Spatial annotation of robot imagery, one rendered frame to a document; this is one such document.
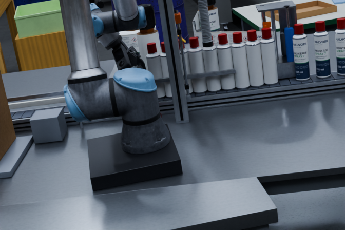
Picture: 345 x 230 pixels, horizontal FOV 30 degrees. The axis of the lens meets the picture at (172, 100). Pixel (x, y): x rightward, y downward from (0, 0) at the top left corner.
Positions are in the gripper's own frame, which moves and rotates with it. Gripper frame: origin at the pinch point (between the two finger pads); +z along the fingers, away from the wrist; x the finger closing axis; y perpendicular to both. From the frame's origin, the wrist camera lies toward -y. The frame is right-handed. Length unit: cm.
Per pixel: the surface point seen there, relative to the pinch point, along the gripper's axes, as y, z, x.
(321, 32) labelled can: -1, 22, -61
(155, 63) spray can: -1.6, -4.5, -8.0
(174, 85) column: -16.3, 2.7, -11.4
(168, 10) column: -16.3, -18.9, -25.8
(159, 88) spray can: -1.6, 3.5, -3.5
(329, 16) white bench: 130, 57, -72
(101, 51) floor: 455, 33, 131
